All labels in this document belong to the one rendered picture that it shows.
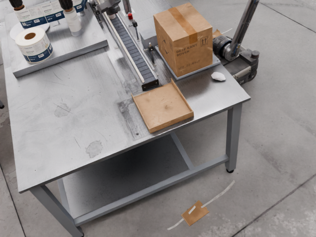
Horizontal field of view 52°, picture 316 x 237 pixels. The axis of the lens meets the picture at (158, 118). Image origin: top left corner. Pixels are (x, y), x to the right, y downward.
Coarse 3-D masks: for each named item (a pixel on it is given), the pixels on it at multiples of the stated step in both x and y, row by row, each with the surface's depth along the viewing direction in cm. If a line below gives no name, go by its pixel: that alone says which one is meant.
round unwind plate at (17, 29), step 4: (16, 24) 250; (20, 24) 249; (44, 24) 244; (48, 24) 244; (12, 28) 247; (16, 28) 246; (20, 28) 245; (44, 28) 241; (12, 32) 243; (16, 32) 242; (12, 36) 240
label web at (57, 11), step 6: (72, 0) 236; (78, 0) 238; (84, 0) 248; (54, 6) 233; (60, 6) 235; (78, 6) 241; (84, 6) 247; (54, 12) 236; (60, 12) 238; (78, 12) 244; (60, 18) 241
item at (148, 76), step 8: (96, 0) 259; (120, 24) 233; (120, 32) 226; (128, 40) 219; (128, 48) 213; (136, 48) 212; (136, 56) 207; (136, 64) 202; (144, 64) 201; (136, 72) 202; (144, 72) 196; (144, 80) 192; (152, 80) 191
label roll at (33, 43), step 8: (24, 32) 216; (32, 32) 215; (40, 32) 214; (16, 40) 211; (24, 40) 210; (32, 40) 209; (40, 40) 209; (48, 40) 218; (24, 48) 208; (32, 48) 209; (40, 48) 211; (48, 48) 217; (24, 56) 216; (32, 56) 213; (40, 56) 215; (48, 56) 219
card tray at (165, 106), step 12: (168, 84) 193; (132, 96) 187; (144, 96) 190; (156, 96) 188; (168, 96) 187; (180, 96) 186; (144, 108) 184; (156, 108) 182; (168, 108) 181; (180, 108) 180; (144, 120) 173; (156, 120) 177; (168, 120) 176; (180, 120) 174
